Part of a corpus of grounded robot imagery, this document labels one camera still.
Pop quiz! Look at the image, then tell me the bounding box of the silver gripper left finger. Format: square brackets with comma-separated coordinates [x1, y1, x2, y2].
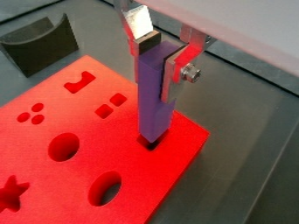
[113, 0, 161, 56]

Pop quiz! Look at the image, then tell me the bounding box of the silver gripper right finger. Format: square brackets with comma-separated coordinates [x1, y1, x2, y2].
[160, 24, 215, 103]

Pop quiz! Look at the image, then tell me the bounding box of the purple rectangular block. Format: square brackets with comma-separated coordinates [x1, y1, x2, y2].
[137, 41, 179, 143]

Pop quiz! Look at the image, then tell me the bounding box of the black curved block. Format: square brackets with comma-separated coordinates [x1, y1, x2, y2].
[0, 14, 78, 77]

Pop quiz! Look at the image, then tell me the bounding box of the red shape sorting board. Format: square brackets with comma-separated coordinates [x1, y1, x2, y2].
[0, 56, 209, 224]

